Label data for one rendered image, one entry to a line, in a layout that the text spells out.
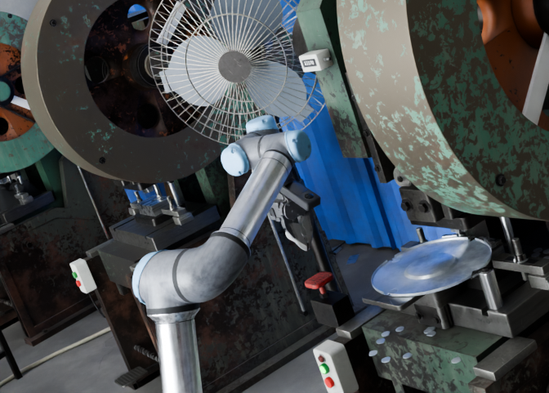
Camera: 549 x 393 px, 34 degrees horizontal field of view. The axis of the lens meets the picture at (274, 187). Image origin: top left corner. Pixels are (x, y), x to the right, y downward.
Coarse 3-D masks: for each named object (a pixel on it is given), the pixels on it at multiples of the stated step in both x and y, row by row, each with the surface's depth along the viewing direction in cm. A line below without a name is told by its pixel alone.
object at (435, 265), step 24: (432, 240) 227; (456, 240) 223; (480, 240) 217; (384, 264) 224; (408, 264) 219; (432, 264) 213; (456, 264) 210; (480, 264) 206; (384, 288) 211; (408, 288) 206; (432, 288) 202
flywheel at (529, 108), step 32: (480, 0) 166; (512, 0) 168; (544, 0) 162; (512, 32) 169; (544, 32) 167; (512, 64) 169; (544, 64) 166; (512, 96) 169; (544, 96) 166; (544, 128) 174
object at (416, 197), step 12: (396, 168) 213; (396, 180) 215; (408, 192) 210; (420, 192) 207; (408, 204) 212; (420, 204) 207; (432, 204) 206; (408, 216) 214; (420, 216) 211; (432, 216) 207; (444, 216) 208; (456, 216) 207
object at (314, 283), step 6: (312, 276) 239; (318, 276) 237; (324, 276) 236; (330, 276) 235; (306, 282) 236; (312, 282) 235; (318, 282) 234; (324, 282) 234; (312, 288) 235; (324, 288) 237
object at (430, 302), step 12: (456, 288) 211; (372, 300) 207; (384, 300) 205; (396, 300) 203; (408, 300) 201; (420, 300) 213; (432, 300) 210; (444, 300) 210; (420, 312) 215; (432, 312) 212; (444, 312) 210; (432, 324) 214; (444, 324) 210
